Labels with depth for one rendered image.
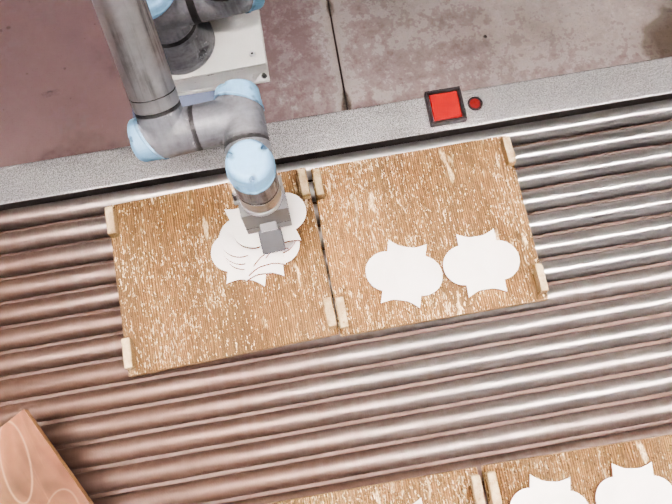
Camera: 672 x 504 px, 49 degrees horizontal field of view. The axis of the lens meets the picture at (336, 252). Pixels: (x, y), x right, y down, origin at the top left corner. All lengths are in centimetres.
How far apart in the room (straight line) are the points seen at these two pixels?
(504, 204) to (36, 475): 100
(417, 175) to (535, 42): 138
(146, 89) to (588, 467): 101
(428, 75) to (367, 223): 128
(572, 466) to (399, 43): 172
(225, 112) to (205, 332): 46
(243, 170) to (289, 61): 159
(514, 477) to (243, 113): 81
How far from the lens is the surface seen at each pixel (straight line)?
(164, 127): 121
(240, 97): 121
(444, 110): 158
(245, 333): 143
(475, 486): 140
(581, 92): 168
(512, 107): 162
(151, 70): 118
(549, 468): 145
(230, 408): 144
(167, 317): 147
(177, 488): 146
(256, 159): 114
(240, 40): 164
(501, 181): 153
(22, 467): 142
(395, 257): 144
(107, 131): 270
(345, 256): 145
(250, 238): 142
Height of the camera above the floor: 234
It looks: 75 degrees down
